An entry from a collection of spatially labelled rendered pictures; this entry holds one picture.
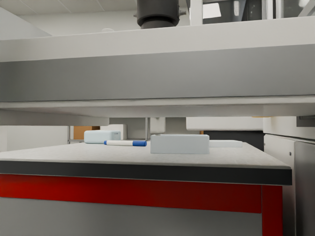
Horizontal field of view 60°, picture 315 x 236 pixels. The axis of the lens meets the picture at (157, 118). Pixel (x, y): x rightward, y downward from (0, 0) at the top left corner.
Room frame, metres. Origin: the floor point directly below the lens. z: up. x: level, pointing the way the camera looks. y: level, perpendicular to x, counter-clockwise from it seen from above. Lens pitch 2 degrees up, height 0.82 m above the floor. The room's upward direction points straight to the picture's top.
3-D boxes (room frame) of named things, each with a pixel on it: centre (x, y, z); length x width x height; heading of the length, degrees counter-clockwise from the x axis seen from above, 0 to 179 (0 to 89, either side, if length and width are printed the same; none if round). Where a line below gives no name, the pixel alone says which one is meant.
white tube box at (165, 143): (0.62, -0.05, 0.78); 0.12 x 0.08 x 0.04; 83
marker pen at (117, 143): (0.81, 0.10, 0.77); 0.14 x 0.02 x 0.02; 69
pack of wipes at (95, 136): (0.98, 0.19, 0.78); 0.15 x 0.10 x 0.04; 175
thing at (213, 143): (0.80, -0.17, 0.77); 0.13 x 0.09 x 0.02; 91
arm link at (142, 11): (0.59, 0.00, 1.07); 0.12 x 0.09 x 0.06; 83
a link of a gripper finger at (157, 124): (0.59, 0.00, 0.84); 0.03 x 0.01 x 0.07; 83
